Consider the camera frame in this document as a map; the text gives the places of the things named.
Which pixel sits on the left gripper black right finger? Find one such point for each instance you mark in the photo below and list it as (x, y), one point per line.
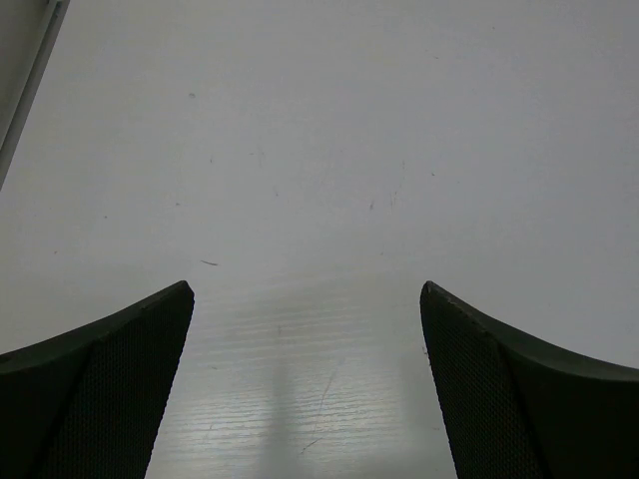
(516, 406)

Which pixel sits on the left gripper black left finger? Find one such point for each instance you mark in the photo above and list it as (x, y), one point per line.
(88, 403)

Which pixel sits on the aluminium table edge rail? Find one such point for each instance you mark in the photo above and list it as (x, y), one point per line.
(29, 30)

